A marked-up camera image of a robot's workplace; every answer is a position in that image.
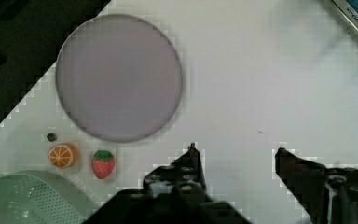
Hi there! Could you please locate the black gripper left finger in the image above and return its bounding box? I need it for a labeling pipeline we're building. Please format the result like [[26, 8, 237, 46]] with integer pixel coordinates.
[[143, 142, 208, 195]]

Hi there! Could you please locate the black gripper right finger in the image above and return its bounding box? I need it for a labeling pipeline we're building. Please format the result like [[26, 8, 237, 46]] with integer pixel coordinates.
[[275, 147, 358, 224]]

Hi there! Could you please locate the red strawberry toy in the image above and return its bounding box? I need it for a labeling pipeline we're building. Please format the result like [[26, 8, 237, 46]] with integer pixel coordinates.
[[91, 150, 115, 179]]

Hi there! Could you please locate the orange slice toy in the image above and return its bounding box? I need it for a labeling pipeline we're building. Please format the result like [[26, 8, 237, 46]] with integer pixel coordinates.
[[48, 143, 78, 168]]

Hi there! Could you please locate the lavender round plate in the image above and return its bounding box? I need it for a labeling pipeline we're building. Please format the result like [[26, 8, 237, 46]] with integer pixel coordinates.
[[55, 14, 184, 143]]

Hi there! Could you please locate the green perforated colander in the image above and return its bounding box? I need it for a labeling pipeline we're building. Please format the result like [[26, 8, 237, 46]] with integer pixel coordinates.
[[0, 171, 96, 224]]

